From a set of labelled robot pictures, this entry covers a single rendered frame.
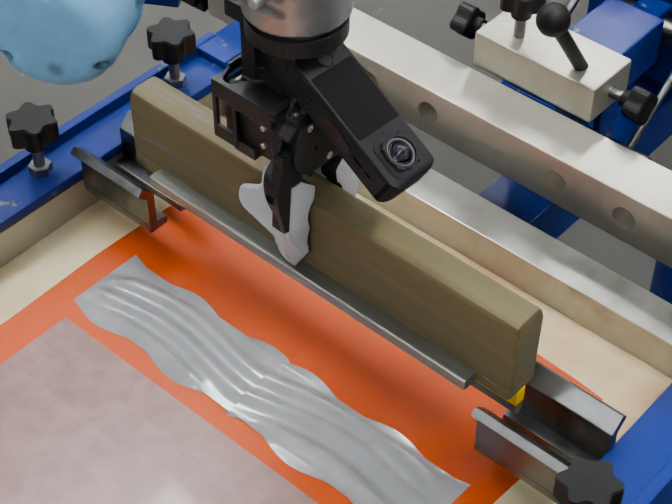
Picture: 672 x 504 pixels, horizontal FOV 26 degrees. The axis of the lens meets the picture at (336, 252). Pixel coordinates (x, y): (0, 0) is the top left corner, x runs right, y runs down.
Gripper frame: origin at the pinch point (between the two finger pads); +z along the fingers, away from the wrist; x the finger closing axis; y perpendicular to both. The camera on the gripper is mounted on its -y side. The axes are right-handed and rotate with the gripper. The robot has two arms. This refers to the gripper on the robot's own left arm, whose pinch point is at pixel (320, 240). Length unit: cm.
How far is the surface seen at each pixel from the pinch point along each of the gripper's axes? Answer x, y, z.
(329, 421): 6.7, -6.8, 10.0
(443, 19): -147, 97, 106
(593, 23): -38.9, 1.4, 1.8
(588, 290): -15.1, -15.1, 6.9
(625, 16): -41.7, -0.2, 1.8
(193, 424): 13.4, 1.0, 10.5
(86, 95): -80, 134, 107
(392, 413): 2.6, -9.7, 10.4
